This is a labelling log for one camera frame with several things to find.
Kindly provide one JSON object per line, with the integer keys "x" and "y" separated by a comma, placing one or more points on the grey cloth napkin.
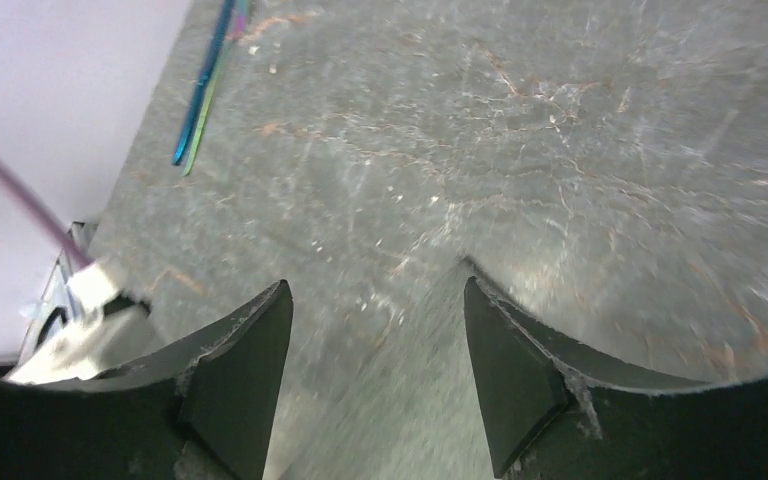
{"x": 413, "y": 412}

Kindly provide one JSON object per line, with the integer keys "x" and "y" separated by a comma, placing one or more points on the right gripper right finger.
{"x": 555, "y": 408}

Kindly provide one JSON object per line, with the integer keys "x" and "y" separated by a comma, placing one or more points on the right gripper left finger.
{"x": 215, "y": 389}

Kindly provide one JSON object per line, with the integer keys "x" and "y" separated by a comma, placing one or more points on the blue plastic knife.
{"x": 205, "y": 74}

